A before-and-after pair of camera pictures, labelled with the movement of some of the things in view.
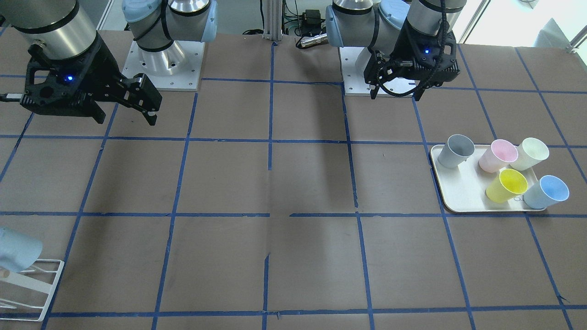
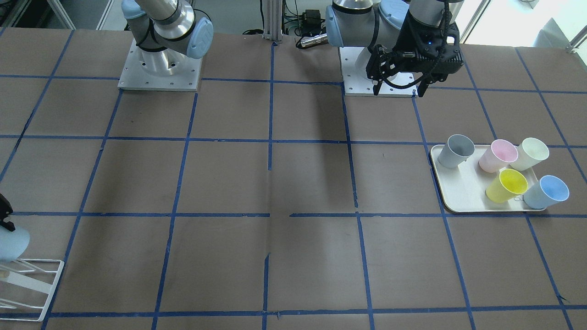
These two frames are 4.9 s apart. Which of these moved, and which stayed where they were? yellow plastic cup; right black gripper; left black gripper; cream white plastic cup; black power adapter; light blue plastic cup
Moved: right black gripper; light blue plastic cup
Stayed: yellow plastic cup; black power adapter; cream white plastic cup; left black gripper
